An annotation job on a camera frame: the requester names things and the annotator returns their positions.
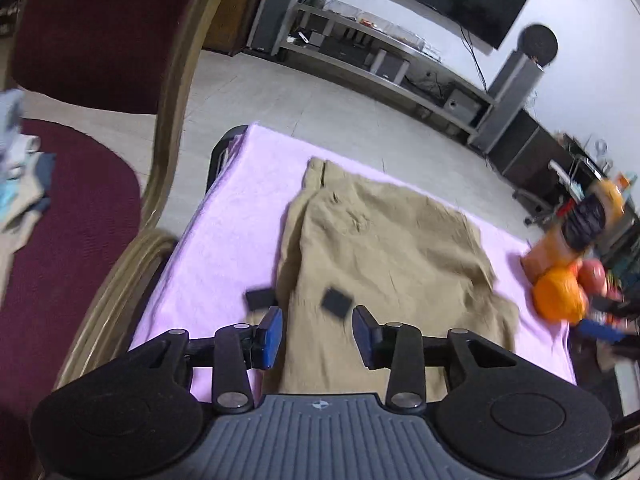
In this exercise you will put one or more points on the orange juice bottle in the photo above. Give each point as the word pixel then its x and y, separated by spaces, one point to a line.
pixel 580 220

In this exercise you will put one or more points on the small grey speaker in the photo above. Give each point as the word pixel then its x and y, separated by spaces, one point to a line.
pixel 390 67

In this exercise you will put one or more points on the tall grey speaker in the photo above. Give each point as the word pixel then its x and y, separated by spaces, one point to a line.
pixel 510 100
pixel 280 5

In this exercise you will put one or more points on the stack of folded clothes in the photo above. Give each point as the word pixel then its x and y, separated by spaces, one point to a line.
pixel 20 180

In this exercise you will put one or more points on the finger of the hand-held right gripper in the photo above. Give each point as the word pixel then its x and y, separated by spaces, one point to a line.
pixel 600 329

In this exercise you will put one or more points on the maroon chair with gold frame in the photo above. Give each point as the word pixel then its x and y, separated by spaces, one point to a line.
pixel 75 260

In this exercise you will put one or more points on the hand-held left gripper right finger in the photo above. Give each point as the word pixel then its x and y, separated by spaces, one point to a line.
pixel 362 336

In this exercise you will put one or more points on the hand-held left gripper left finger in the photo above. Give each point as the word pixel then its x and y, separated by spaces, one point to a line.
pixel 272 336

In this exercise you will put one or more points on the large bumpy orange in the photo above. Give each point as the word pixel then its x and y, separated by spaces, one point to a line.
pixel 560 295

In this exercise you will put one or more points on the grey television bench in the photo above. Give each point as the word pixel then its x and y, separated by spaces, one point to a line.
pixel 400 85

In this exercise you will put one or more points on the purple towel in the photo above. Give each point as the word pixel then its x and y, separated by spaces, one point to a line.
pixel 225 240

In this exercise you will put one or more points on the silver office chair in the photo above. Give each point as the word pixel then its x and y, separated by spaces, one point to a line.
pixel 565 185

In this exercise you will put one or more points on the large red apple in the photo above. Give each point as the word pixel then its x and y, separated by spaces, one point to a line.
pixel 594 275

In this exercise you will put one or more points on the wooden cabinet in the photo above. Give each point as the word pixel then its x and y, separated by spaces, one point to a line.
pixel 235 15

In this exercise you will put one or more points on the khaki shorts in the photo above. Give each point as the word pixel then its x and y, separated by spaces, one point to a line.
pixel 390 240

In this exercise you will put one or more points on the dark low cabinet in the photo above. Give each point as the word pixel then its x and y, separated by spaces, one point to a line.
pixel 530 150

